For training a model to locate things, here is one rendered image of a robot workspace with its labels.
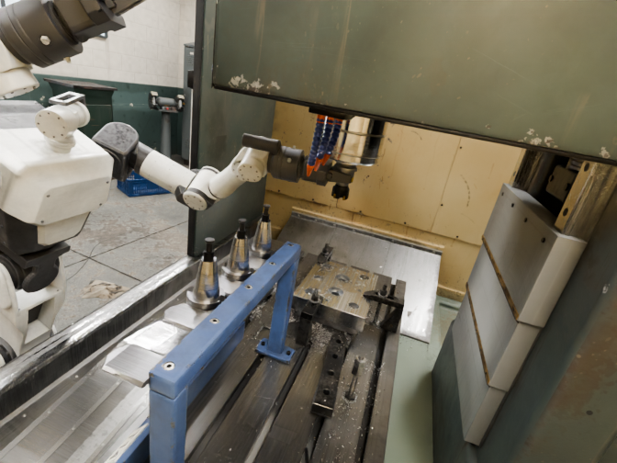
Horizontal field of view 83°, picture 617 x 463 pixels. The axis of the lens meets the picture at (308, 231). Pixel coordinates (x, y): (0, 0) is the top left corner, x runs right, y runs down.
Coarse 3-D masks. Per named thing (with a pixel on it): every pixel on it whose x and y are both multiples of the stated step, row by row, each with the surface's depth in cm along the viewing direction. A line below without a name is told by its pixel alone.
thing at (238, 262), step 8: (240, 240) 66; (232, 248) 66; (240, 248) 66; (248, 248) 68; (232, 256) 67; (240, 256) 66; (248, 256) 68; (232, 264) 67; (240, 264) 67; (248, 264) 68; (240, 272) 67
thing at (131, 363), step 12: (120, 348) 46; (132, 348) 47; (144, 348) 47; (108, 360) 44; (120, 360) 45; (132, 360) 45; (144, 360) 45; (156, 360) 45; (108, 372) 43; (120, 372) 43; (132, 372) 43; (144, 372) 43; (132, 384) 42; (144, 384) 42
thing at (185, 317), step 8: (184, 304) 57; (168, 312) 55; (176, 312) 55; (184, 312) 55; (192, 312) 56; (200, 312) 56; (208, 312) 56; (168, 320) 53; (176, 320) 53; (184, 320) 54; (192, 320) 54; (200, 320) 54; (184, 328) 52; (192, 328) 52
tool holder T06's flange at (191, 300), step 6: (222, 288) 61; (186, 294) 58; (192, 294) 58; (222, 294) 60; (192, 300) 57; (198, 300) 57; (210, 300) 58; (216, 300) 58; (222, 300) 60; (192, 306) 57; (198, 306) 57; (204, 306) 57; (210, 306) 57; (216, 306) 58; (210, 312) 58
